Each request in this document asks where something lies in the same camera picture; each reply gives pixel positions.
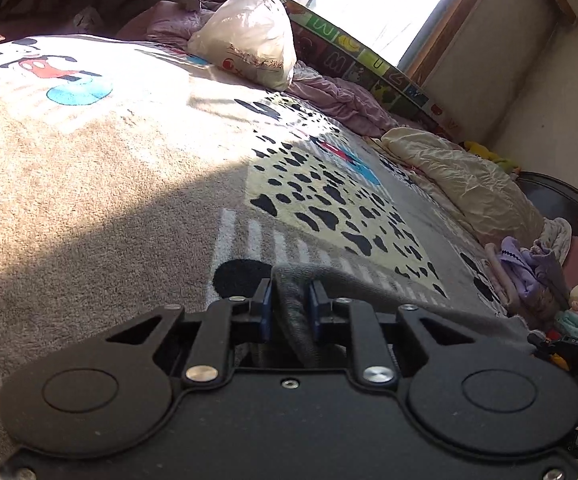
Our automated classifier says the grey fleece garment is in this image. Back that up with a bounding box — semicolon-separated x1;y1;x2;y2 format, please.
236;262;538;369

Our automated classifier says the yellow knitted sweater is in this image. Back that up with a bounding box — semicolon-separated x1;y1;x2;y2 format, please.
549;353;570;372

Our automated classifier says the purple flower garment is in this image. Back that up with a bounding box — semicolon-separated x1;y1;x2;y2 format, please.
484;236;570;330

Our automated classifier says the cream satin quilt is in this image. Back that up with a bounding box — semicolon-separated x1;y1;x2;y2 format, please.
380;127;545;245

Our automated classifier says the dark wooden headboard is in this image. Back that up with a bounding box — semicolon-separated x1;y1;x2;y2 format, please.
516;171;578;236

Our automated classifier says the Mickey Mouse plush blanket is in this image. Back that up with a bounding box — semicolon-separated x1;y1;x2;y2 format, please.
0;36;496;459

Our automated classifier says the pink crumpled bedsheet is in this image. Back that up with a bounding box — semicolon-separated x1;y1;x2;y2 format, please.
116;0;418;138

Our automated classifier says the white plastic bag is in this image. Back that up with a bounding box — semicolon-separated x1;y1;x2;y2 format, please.
187;0;297;91

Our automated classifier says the colourful alphabet foam mat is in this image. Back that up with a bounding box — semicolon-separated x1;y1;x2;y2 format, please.
280;0;460;140

